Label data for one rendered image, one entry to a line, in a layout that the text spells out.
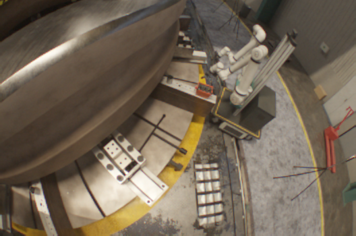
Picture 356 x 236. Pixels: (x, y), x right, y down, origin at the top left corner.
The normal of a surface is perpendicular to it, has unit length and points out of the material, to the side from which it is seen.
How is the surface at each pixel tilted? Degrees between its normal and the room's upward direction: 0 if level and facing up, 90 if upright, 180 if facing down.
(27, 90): 90
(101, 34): 45
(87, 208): 0
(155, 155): 0
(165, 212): 0
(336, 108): 90
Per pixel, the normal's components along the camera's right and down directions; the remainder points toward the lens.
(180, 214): 0.20, -0.56
